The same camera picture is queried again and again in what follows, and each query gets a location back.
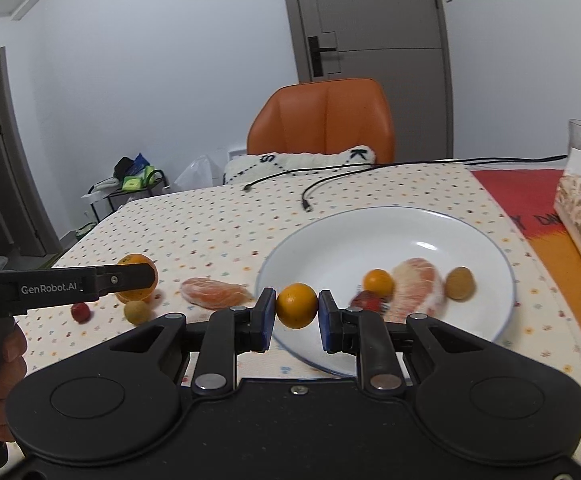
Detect peeled pomelo segment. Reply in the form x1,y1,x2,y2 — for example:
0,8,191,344
385,257,446,326

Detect green packets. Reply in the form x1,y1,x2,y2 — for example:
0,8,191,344
123,166,157,192

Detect peeled orange half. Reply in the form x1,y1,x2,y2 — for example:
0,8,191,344
179,276,254,311

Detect small green fruit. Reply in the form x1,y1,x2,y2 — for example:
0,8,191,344
123,300,152,325
445,266,475,301

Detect floral dotted tablecloth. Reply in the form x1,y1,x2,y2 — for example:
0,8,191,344
20,162,581,461

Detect small yellow-orange fruit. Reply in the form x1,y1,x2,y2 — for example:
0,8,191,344
363,269,395,297

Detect red and orange mat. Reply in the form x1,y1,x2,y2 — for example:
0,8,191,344
471,169,581,376

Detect large orange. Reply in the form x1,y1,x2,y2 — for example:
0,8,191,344
114,254,160,305
275,282,320,330

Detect white fluffy pillow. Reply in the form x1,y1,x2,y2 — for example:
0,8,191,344
222,146,377,186

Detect white plate with blue rim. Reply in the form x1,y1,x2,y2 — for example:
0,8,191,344
256,207,516,378

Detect orange chair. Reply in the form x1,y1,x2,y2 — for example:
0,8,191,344
247,78,395,165

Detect grey door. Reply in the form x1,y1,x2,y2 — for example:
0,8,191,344
279,0,455,162

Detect black cable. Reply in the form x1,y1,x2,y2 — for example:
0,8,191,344
244,162,386,192
301,155,570,211

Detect dark wooden door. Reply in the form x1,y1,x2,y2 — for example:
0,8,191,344
0,47,62,261

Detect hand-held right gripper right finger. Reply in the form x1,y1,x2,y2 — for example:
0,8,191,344
319,289,481,395

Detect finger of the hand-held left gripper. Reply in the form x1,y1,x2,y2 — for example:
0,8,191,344
94,263,158,302

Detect black door handle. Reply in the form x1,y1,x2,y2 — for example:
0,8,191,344
308,36,339,79

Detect black metal rack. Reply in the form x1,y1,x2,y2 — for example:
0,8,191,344
81,170,169,225

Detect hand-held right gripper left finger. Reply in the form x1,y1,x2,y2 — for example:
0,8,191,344
105,287,277,397

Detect clear plastic bag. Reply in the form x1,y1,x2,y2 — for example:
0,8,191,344
175,155,219,192

